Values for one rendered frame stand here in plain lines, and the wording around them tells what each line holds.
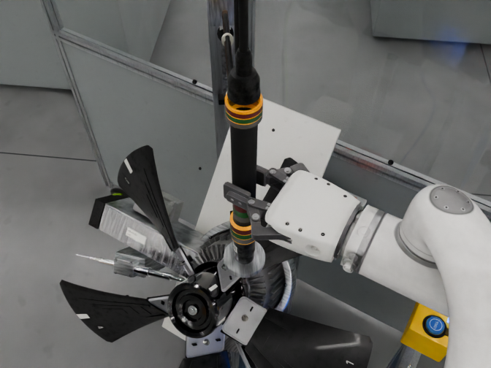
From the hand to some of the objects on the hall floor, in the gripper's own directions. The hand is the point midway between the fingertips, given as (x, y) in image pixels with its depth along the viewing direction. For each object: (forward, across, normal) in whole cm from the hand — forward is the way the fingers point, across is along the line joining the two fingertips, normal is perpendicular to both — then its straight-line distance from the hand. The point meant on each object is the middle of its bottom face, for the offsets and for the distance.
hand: (245, 184), depth 70 cm
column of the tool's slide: (+41, -59, +165) cm, 180 cm away
